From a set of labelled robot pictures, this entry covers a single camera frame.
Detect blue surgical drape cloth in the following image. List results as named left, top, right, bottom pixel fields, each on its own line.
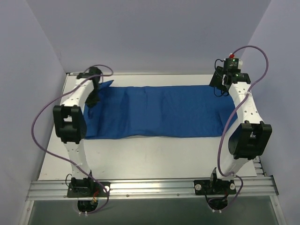
left=83, top=81, right=237, bottom=139

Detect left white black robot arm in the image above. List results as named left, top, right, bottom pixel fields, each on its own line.
left=53, top=73, right=100, bottom=180

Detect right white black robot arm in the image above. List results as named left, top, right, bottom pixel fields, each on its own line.
left=208, top=66, right=272, bottom=194

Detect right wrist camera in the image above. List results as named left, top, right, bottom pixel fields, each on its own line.
left=223, top=53, right=243, bottom=72

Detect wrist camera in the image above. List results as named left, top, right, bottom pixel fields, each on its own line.
left=76, top=67, right=103, bottom=79
left=223, top=53, right=243, bottom=72

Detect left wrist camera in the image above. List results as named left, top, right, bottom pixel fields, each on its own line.
left=76, top=67, right=103, bottom=79

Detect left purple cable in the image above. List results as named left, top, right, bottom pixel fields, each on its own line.
left=31, top=65, right=114, bottom=214

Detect purple cable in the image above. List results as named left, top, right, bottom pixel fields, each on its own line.
left=207, top=45, right=270, bottom=210
left=31, top=65, right=114, bottom=214

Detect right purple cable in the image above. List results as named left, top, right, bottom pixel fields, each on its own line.
left=207, top=45, right=270, bottom=210

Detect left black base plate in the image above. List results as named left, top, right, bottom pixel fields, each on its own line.
left=67, top=181, right=107, bottom=198

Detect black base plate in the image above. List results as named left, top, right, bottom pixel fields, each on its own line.
left=193, top=179, right=237, bottom=195
left=67, top=181, right=107, bottom=198

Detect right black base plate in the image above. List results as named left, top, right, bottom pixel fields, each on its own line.
left=193, top=179, right=237, bottom=195

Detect aluminium front rail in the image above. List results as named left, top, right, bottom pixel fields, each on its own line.
left=26, top=176, right=279, bottom=201

